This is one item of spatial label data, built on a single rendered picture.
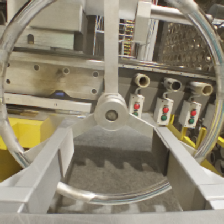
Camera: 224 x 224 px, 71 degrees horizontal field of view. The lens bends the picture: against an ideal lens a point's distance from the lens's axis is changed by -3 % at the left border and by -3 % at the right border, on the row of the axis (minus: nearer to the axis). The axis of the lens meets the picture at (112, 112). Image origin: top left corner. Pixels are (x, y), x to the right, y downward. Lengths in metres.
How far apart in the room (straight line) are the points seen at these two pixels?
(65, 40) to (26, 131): 0.61
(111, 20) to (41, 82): 0.90
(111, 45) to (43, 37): 0.97
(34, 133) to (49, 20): 0.62
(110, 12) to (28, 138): 0.82
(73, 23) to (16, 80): 0.50
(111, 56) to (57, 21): 0.81
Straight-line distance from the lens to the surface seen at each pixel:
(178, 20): 1.30
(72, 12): 1.03
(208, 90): 1.01
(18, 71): 1.17
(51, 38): 1.18
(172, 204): 1.42
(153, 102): 1.05
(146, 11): 1.15
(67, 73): 1.06
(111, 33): 0.25
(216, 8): 1.42
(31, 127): 0.93
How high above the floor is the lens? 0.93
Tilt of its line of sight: 17 degrees down
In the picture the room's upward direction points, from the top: 7 degrees clockwise
